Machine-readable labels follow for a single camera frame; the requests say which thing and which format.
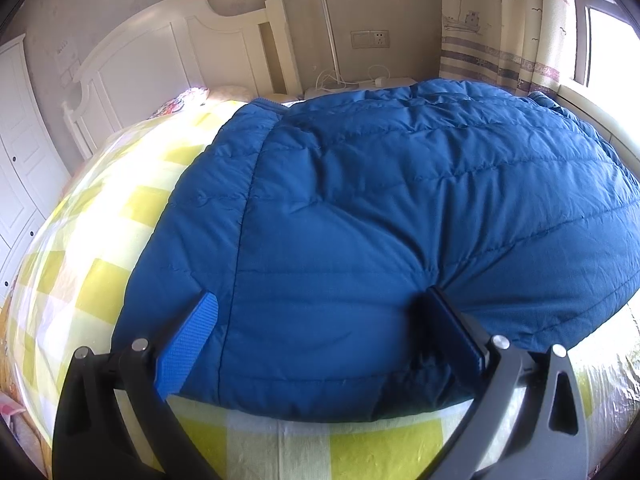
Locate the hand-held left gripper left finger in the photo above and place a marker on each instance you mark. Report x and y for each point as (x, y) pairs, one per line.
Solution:
(190, 340)

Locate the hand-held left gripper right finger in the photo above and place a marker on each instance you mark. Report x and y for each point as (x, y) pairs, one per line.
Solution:
(450, 330)

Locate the blue down jacket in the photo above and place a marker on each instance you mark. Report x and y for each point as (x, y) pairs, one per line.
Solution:
(375, 200)

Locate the yellow checkered bedsheet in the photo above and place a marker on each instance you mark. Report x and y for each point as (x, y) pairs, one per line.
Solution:
(100, 280)

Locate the red blue floral pillow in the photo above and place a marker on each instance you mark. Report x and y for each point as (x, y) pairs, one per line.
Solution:
(182, 100)

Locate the white wardrobe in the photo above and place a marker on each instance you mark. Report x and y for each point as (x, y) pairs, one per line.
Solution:
(25, 160)

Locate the cream pillow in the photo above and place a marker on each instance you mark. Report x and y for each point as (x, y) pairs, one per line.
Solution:
(232, 92)

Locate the white power strip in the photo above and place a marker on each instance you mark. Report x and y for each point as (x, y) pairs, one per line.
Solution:
(395, 81)

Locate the white nightstand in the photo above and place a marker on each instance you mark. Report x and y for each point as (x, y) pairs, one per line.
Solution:
(340, 91)

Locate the white window sill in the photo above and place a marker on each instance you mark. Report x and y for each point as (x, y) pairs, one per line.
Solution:
(600, 110)

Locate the white wooden headboard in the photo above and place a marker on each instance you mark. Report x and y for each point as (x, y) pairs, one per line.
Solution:
(150, 60)

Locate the printed cream curtain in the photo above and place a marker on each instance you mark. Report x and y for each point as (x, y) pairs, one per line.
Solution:
(480, 20)

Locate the thin metal rod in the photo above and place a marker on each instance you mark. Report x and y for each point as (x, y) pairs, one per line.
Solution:
(327, 35)

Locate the window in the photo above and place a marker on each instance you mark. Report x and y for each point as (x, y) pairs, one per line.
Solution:
(605, 45)

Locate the wall switch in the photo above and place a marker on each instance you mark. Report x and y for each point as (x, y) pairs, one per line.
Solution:
(70, 74)

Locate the wall socket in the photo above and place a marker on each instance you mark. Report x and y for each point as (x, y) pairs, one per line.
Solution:
(370, 39)

